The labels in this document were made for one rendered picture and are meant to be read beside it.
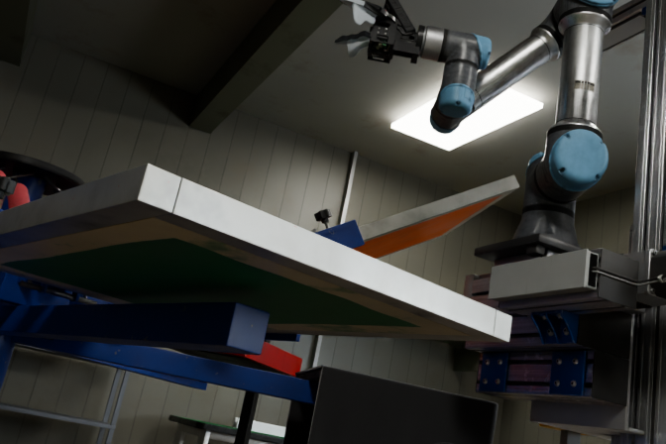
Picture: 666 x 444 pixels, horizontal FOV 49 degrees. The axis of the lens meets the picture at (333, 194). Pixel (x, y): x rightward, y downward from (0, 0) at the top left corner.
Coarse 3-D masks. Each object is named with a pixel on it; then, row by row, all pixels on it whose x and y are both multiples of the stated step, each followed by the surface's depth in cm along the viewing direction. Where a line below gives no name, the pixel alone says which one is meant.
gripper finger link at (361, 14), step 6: (342, 0) 158; (348, 0) 158; (354, 0) 158; (360, 0) 159; (354, 6) 158; (360, 6) 159; (354, 12) 158; (360, 12) 159; (366, 12) 160; (372, 12) 160; (354, 18) 157; (360, 18) 158; (366, 18) 160; (372, 18) 161; (360, 24) 158; (372, 24) 161
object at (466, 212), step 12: (480, 204) 206; (444, 216) 202; (456, 216) 212; (468, 216) 224; (408, 228) 198; (420, 228) 208; (432, 228) 220; (372, 240) 193; (384, 240) 203; (396, 240) 215; (360, 252) 210
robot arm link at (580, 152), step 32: (576, 0) 163; (608, 0) 161; (576, 32) 162; (608, 32) 166; (576, 64) 159; (576, 96) 156; (576, 128) 152; (544, 160) 156; (576, 160) 149; (608, 160) 150; (544, 192) 160; (576, 192) 154
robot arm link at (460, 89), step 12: (456, 60) 159; (468, 60) 159; (444, 72) 161; (456, 72) 158; (468, 72) 158; (444, 84) 159; (456, 84) 157; (468, 84) 158; (444, 96) 158; (456, 96) 156; (468, 96) 157; (444, 108) 159; (456, 108) 158; (468, 108) 157
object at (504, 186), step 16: (512, 176) 201; (464, 192) 197; (480, 192) 197; (496, 192) 198; (416, 208) 192; (432, 208) 193; (448, 208) 194; (368, 224) 188; (384, 224) 189; (400, 224) 190; (368, 240) 190; (384, 256) 247
